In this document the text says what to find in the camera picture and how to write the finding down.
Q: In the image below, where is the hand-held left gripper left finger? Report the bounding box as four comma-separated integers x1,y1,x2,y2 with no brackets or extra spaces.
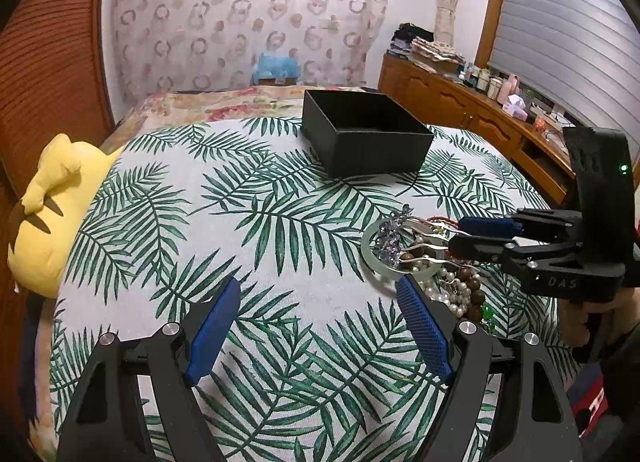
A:
56,276,243,462

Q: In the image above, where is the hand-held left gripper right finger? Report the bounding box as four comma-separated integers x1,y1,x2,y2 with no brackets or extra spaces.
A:
396,274,585,462

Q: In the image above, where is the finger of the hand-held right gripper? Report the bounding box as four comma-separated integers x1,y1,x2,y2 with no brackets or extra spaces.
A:
457,209,583,243
447,233,531,263

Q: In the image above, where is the purple flower silver hairpin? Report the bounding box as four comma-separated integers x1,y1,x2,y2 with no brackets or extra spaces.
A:
376,206,462,269

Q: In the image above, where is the pale green jade bangle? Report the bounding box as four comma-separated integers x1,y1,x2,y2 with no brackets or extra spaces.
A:
361,220,447,283

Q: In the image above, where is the black square box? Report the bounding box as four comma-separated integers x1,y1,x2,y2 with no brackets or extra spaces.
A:
301,90,435,179

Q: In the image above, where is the person's right hand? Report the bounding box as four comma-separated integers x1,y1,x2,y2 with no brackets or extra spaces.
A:
557,300,609,361

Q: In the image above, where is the green leaf print cloth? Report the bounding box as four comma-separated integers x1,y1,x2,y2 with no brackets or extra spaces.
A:
47,117,587,462

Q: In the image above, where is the pink tissue box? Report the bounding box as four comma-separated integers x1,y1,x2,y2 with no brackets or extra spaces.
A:
502,94,532,121

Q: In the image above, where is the wooden sideboard cabinet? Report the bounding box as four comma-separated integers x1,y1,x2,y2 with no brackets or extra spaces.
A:
377,52,582,209

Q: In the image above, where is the row of cosmetic bottles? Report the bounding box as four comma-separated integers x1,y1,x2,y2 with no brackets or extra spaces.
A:
462,64,522,103

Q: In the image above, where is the person's dark clothing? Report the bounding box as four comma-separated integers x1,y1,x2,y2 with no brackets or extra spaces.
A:
570,302,640,443

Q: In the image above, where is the grey window blind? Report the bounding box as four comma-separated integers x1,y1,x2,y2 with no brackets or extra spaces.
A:
487,0,640,169

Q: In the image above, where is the stack of folded patterned cloths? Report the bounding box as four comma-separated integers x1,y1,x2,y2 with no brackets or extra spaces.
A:
410,36,467,75

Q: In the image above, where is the yellow plush toy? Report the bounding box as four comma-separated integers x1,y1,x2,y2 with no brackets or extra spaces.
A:
7,134,127,299

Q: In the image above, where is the pile of dark clothes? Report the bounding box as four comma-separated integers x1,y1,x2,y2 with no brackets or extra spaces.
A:
387,24,436,60

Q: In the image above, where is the floral bed blanket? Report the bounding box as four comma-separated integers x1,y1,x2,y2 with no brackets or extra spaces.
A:
30,86,382,462

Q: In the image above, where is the light blue bag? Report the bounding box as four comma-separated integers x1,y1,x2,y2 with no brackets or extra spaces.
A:
252,52,302,85

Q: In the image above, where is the wooden louvre wardrobe door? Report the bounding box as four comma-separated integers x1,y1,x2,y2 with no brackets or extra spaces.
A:
0,0,115,203

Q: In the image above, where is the white power strip with cables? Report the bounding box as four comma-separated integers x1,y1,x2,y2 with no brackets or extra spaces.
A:
542,108,577,139

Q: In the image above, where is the wooden window frame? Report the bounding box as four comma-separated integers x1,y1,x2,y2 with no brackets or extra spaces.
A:
472,0,512,73

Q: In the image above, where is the ring pattern sheer curtain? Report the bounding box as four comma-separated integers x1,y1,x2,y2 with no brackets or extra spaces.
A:
106,0,392,108

